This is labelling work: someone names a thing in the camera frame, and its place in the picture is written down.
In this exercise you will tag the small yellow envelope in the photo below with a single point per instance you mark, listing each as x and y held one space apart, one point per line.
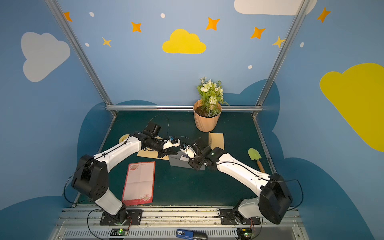
216 140

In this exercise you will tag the grey envelope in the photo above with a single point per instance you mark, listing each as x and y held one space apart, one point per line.
178 162

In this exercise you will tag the red letter paper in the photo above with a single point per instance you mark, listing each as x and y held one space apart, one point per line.
139 184

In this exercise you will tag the blue floral letter paper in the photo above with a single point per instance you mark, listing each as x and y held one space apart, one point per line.
184 157

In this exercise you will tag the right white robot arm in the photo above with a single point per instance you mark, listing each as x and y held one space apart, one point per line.
273 197

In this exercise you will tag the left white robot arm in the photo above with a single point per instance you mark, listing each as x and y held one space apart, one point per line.
91 177

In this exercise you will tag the large yellow envelope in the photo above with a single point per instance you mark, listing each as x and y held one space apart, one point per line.
152 155

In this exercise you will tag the peach flower pot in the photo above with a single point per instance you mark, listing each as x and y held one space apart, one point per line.
202 123

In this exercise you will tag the green toy shovel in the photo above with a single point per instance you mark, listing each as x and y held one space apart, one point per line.
256 156

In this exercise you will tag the white flower plant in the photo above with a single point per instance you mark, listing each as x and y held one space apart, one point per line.
212 97

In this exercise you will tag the blue handheld device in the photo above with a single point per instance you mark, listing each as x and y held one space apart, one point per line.
190 235

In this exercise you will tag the right green circuit board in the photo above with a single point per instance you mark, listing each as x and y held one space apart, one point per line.
244 234

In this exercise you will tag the green circuit board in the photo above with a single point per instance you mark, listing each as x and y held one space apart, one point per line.
244 234
119 232

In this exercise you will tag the left green circuit board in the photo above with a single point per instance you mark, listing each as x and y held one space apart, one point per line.
119 232

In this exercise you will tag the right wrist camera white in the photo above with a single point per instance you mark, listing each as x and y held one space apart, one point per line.
188 151

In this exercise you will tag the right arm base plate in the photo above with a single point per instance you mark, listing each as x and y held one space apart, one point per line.
233 217

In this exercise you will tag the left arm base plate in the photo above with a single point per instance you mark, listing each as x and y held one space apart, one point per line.
124 217

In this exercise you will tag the aluminium front rail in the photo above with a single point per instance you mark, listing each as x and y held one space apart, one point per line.
161 223

